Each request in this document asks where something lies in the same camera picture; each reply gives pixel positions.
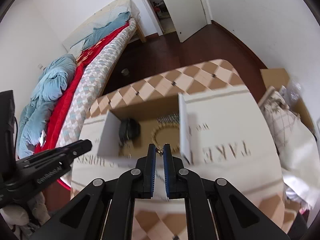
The cream patterned cloth bag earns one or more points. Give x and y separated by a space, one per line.
297 149

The red blanket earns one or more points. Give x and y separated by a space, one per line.
59 113

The clear plastic bag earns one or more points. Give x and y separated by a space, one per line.
291 93

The white door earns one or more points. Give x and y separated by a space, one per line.
187 16

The cream checkered tablecloth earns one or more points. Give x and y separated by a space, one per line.
228 135

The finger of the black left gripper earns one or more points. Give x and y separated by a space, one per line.
68 152

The white cardboard box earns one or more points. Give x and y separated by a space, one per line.
162 121

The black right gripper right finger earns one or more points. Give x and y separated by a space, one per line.
215 209

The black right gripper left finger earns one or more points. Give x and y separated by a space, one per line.
104 209

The light blue duvet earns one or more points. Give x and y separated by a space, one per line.
34 118

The brown cardboard sheet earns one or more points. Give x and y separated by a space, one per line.
278 77

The checkered bed sheet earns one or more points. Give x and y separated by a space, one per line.
104 57

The black smart watch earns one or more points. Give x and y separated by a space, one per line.
129 130

